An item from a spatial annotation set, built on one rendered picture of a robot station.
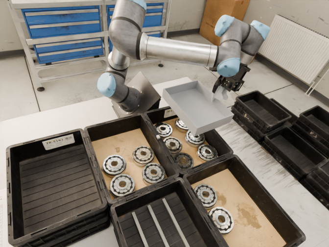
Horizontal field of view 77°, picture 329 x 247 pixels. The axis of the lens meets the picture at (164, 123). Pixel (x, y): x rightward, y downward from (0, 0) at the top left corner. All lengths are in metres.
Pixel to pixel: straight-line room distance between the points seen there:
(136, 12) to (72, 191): 0.74
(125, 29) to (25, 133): 0.88
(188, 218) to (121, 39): 0.72
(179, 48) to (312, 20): 3.18
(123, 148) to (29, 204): 0.43
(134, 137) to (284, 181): 0.88
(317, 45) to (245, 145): 2.48
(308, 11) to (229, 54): 3.12
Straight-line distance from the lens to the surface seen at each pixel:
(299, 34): 3.76
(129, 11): 0.84
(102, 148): 1.07
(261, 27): 0.90
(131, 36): 0.78
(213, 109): 1.00
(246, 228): 1.00
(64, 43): 2.65
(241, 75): 0.92
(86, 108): 1.47
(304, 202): 1.39
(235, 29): 0.84
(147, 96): 1.24
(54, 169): 1.05
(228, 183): 1.05
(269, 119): 2.09
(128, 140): 1.09
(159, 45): 0.77
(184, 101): 1.00
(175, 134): 1.14
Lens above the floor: 1.68
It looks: 45 degrees down
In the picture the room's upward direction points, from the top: 11 degrees clockwise
